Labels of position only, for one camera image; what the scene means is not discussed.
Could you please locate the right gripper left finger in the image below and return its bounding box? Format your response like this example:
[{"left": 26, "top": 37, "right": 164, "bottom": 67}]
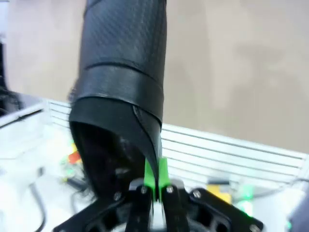
[{"left": 53, "top": 157, "right": 157, "bottom": 232}]

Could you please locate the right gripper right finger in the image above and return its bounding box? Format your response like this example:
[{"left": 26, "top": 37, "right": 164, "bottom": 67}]
[{"left": 156, "top": 156, "right": 264, "bottom": 232}]

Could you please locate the black leather shoe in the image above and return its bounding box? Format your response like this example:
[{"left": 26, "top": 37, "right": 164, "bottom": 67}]
[{"left": 67, "top": 0, "right": 169, "bottom": 201}]

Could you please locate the yellow block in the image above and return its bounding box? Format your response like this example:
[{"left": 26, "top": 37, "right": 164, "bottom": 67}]
[{"left": 207, "top": 178, "right": 230, "bottom": 202}]

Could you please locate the white slatted panel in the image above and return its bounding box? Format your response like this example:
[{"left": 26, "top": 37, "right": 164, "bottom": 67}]
[{"left": 47, "top": 100, "right": 309, "bottom": 194}]

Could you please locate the grey cable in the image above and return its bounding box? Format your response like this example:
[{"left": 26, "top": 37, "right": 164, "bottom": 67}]
[{"left": 28, "top": 166, "right": 50, "bottom": 232}]

